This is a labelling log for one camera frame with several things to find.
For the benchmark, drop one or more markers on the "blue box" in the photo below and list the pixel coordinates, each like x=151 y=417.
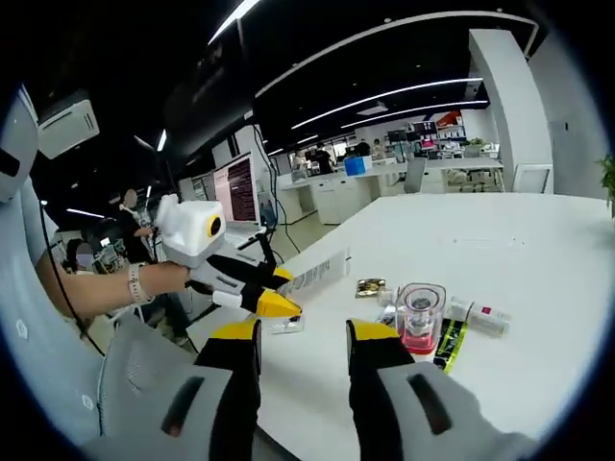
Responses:
x=358 y=165

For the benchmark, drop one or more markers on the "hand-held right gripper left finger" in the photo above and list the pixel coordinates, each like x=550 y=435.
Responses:
x=226 y=384

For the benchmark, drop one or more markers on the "beige wristwatch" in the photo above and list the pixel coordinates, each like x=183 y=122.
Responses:
x=139 y=285

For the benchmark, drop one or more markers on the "small clear glass jar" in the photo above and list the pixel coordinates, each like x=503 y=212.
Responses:
x=480 y=314

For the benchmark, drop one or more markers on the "gold skincare sachet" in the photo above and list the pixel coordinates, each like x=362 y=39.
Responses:
x=370 y=288

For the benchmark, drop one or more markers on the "white skincare tube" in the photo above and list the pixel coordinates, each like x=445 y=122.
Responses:
x=317 y=276

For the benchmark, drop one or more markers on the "person's left hand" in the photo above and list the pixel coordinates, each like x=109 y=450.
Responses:
x=165 y=281

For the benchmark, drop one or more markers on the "potted green plant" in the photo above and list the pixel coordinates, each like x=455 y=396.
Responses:
x=607 y=182

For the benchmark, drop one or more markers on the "person's light grey shirt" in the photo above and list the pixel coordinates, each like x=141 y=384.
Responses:
x=38 y=360

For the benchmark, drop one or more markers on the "white laptop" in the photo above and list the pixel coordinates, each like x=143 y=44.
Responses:
x=238 y=192

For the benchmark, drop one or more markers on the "white frame chair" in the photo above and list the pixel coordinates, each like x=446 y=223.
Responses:
x=531 y=177

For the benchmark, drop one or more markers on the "grey worn device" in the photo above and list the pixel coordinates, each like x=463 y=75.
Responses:
x=14 y=144

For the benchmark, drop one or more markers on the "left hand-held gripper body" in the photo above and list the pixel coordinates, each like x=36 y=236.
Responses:
x=192 y=230

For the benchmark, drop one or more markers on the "grey mesh office chair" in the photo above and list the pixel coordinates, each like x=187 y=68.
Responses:
x=144 y=355

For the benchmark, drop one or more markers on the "ceiling air conditioner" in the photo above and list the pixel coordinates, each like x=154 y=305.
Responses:
x=67 y=127

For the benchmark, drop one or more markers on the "long white workbench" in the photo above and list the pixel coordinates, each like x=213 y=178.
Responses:
x=456 y=165

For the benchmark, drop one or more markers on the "green black skincare sachet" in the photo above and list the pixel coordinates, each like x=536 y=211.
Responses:
x=451 y=346

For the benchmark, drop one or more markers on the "black laptop stand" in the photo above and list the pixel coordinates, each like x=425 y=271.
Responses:
x=269 y=252

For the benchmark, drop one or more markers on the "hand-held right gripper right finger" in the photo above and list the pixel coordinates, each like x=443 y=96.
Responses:
x=384 y=384

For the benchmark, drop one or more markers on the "silver black skincare sachet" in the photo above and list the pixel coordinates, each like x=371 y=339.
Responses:
x=386 y=317

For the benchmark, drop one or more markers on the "red-collared pump skincare bottle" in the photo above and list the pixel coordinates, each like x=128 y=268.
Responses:
x=420 y=336

